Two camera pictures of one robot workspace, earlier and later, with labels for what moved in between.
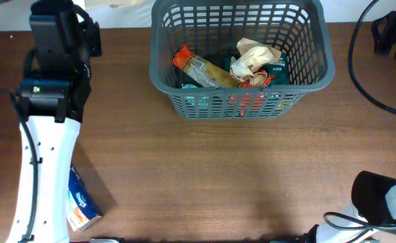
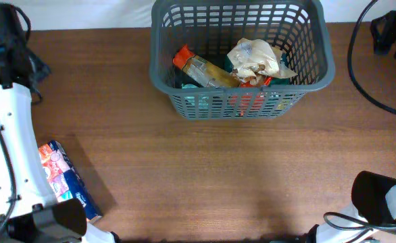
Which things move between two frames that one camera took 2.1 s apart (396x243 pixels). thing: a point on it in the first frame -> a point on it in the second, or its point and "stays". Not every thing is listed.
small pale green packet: (203, 101) stays
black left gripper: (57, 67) -> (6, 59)
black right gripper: (393, 36) stays
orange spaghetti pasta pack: (210, 73) stays
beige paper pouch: (91, 5) -> (252, 60)
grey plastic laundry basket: (299, 30) stays
